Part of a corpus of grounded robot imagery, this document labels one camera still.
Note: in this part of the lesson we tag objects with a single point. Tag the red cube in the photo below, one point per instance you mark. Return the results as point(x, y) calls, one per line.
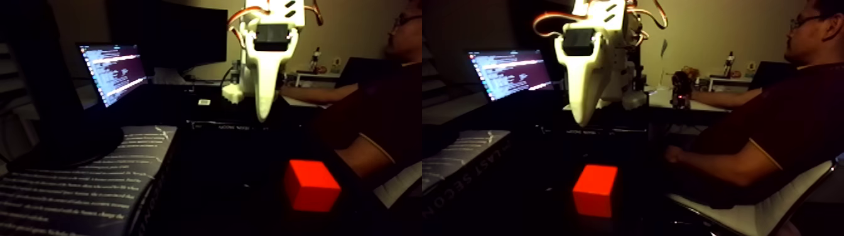
point(313, 188)

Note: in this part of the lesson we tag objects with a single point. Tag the person's left hand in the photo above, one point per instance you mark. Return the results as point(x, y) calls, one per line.
point(674, 155)

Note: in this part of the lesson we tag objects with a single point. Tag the person's right hand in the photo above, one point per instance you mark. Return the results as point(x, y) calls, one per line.
point(687, 99)

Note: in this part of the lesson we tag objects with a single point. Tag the thin black box white lettering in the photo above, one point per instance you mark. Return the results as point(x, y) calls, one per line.
point(224, 125)

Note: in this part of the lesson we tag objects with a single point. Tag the open laptop with lit screen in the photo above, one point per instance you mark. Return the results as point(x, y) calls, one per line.
point(115, 72)

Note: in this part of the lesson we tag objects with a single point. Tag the black monitor with round base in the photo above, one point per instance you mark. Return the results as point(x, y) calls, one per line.
point(39, 79)

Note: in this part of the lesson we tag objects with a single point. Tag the white chair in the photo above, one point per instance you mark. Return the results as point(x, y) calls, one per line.
point(758, 214)

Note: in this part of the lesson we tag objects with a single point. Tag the person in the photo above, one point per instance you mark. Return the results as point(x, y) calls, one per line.
point(791, 118)

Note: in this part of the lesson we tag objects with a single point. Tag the dark-framed glasses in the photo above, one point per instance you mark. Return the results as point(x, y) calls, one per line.
point(806, 21)

